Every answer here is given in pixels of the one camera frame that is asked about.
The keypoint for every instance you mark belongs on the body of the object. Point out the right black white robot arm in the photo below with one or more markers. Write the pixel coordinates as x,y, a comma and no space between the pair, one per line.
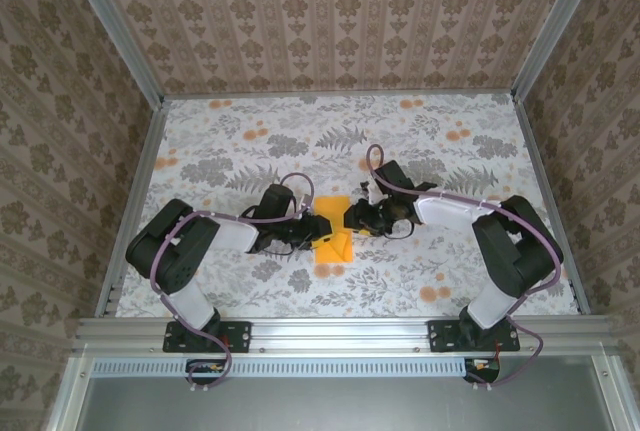
515,251

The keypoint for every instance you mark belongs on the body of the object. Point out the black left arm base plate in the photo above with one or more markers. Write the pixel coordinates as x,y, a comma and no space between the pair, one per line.
240,336

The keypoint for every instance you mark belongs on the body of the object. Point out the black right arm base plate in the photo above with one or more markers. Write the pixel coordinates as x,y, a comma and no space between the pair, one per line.
440,336

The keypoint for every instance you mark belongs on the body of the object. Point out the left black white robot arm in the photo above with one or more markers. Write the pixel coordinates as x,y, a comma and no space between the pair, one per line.
170,246

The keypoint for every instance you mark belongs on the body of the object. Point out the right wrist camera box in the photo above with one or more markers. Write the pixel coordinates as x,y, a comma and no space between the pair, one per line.
372,194

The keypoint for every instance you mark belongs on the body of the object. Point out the aluminium frame post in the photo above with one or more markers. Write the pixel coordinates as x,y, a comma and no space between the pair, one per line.
555,26
115,31

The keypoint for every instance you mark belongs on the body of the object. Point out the aluminium side rail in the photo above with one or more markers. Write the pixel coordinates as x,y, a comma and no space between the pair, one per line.
145,171
545,191

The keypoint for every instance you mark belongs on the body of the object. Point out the orange paper sheet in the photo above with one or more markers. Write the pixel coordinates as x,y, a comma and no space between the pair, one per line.
332,207

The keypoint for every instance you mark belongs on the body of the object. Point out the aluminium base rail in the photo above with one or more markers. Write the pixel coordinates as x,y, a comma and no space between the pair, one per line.
340,333

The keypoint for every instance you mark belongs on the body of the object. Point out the black connector module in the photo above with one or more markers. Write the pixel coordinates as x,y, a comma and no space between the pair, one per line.
207,372
482,371

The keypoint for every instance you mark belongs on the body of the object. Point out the grey metal panel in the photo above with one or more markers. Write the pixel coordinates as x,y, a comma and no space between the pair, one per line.
350,406

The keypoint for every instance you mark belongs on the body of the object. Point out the floral table mat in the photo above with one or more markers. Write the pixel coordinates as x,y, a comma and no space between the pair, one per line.
360,291

